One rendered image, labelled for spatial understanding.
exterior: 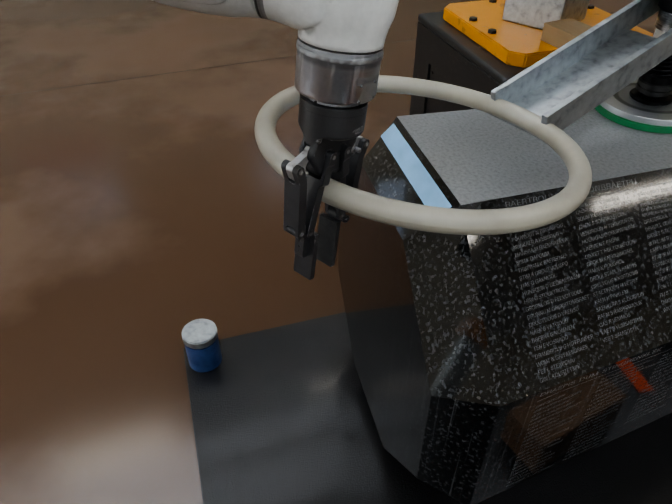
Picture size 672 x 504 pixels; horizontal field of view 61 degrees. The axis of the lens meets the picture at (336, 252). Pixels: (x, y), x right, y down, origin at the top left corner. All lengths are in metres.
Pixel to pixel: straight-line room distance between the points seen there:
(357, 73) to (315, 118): 0.07
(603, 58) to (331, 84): 0.72
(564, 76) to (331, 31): 0.66
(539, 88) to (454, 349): 0.49
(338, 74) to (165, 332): 1.44
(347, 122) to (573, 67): 0.65
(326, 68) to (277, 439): 1.18
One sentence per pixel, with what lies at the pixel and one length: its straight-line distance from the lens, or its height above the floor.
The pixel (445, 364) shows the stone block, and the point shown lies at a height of 0.60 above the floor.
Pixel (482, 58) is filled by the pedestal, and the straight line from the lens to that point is 1.80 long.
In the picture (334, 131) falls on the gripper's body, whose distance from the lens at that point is 0.62.
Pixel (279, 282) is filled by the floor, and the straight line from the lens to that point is 2.02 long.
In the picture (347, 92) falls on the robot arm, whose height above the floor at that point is 1.12.
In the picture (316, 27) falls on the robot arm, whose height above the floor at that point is 1.18.
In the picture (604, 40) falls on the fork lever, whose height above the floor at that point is 0.98.
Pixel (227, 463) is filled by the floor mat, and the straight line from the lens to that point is 1.58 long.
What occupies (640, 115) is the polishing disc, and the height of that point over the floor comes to 0.85.
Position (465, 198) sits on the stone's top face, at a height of 0.82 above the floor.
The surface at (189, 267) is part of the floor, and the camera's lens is 2.14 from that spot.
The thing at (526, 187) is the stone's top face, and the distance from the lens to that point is 1.04.
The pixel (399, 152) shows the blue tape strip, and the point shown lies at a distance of 1.15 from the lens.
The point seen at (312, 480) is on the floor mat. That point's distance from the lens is 1.53.
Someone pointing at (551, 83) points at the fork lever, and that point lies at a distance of 1.14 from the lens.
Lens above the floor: 1.36
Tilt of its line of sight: 40 degrees down
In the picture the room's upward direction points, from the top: straight up
